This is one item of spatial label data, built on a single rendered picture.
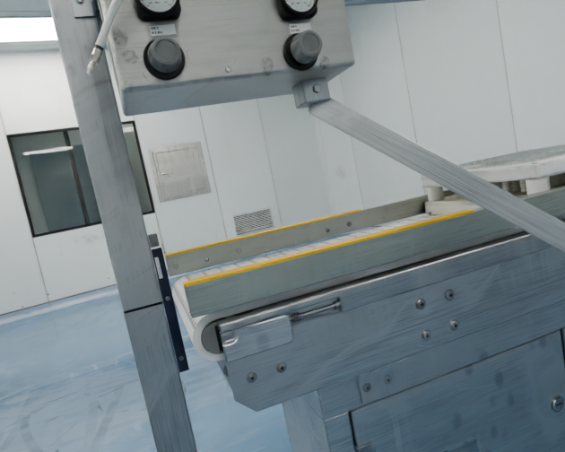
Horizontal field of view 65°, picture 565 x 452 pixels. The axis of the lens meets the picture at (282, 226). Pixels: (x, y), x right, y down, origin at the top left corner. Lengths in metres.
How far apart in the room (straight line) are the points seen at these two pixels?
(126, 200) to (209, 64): 0.35
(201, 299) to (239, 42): 0.24
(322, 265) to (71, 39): 0.49
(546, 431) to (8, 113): 5.63
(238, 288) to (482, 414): 0.41
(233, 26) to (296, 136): 6.16
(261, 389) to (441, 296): 0.23
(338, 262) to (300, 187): 6.05
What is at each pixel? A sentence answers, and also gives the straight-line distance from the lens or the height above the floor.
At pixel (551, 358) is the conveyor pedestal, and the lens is 0.77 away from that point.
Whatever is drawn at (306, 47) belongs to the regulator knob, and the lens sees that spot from 0.41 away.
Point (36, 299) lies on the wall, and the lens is 5.77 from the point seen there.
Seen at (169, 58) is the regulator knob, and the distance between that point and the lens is 0.38.
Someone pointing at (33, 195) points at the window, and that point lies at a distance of 5.72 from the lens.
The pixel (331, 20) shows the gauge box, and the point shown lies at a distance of 0.46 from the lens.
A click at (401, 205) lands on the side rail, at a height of 0.86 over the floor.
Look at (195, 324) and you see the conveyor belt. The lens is 0.46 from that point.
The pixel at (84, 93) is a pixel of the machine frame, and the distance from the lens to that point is 0.73.
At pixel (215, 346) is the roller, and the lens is 0.46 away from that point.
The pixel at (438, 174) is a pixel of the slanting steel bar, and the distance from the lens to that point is 0.47.
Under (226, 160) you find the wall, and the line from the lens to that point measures 6.08.
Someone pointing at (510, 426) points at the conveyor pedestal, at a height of 0.55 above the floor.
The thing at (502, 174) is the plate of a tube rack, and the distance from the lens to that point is 0.70.
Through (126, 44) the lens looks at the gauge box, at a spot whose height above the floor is 1.08.
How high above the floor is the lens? 0.95
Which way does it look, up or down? 6 degrees down
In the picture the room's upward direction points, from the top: 11 degrees counter-clockwise
